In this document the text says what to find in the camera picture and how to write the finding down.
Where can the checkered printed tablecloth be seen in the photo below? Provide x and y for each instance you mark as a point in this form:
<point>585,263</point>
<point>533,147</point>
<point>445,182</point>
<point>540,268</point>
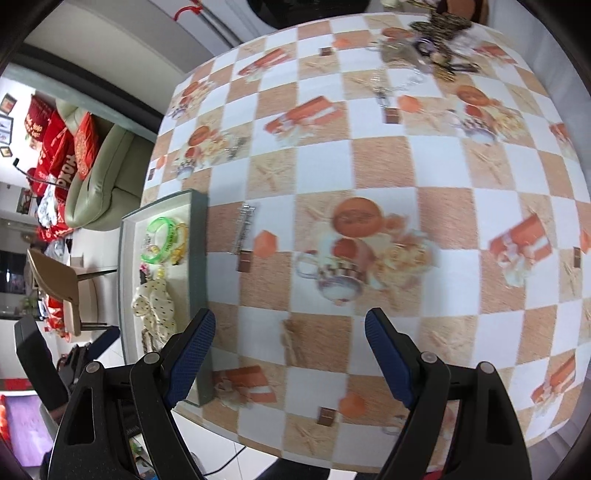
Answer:
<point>415,161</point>

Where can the red lettered cushion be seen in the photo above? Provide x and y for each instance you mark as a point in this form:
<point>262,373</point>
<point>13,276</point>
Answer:
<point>60,157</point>

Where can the grey shallow tray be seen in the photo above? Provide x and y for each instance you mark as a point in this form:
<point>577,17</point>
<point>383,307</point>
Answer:
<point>198,258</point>

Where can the cream polka dot scrunchie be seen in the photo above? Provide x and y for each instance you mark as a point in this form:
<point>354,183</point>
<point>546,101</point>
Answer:
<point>154,304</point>

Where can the wooden chair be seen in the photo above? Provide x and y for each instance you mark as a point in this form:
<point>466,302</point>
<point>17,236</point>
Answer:
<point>51,277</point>

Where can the pale green sofa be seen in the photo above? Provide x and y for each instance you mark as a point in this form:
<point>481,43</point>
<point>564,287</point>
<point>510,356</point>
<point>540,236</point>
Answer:
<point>111,184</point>

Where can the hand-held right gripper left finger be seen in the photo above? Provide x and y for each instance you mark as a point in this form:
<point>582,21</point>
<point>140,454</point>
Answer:
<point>189,360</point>

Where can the small silver hair pin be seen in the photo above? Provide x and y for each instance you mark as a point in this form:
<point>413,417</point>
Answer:
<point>235,148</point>

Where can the red patterned cushion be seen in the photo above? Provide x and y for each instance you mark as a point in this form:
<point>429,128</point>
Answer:
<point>85,143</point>

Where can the silver bar hair clip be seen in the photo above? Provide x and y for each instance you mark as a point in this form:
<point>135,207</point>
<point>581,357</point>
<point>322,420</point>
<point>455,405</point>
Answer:
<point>244,228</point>

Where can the person's dark trouser leg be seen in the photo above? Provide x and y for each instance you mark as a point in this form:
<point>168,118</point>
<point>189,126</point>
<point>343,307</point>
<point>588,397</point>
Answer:
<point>295,470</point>

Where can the purple floor mat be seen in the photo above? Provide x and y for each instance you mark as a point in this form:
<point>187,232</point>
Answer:
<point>25,429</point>

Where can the small gold charm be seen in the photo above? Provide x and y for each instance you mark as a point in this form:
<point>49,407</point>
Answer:
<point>445,74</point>

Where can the brown sole slipper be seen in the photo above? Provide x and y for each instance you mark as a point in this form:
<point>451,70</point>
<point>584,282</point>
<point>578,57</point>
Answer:
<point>461,7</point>

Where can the white washing machine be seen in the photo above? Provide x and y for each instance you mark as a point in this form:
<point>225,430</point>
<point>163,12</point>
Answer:
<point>300,7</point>

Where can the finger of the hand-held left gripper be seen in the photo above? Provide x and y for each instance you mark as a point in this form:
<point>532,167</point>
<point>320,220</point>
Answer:
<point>105,339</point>

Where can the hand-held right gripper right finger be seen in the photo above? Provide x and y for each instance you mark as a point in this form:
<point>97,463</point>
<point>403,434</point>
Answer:
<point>390,360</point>

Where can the leopard print hair bow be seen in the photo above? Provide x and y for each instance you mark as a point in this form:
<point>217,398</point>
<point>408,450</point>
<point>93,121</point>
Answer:
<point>443,21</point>

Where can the wall picture frame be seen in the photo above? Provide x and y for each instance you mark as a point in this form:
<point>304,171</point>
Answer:
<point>8,104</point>

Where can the dark brown hair clip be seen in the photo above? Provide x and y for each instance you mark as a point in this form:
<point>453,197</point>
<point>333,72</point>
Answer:
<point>461,68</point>

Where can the green plastic bangle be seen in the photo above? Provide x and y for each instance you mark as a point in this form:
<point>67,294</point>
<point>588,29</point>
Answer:
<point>173,237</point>

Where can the grey star hair clip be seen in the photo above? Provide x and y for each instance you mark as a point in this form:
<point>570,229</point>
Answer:
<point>397,53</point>

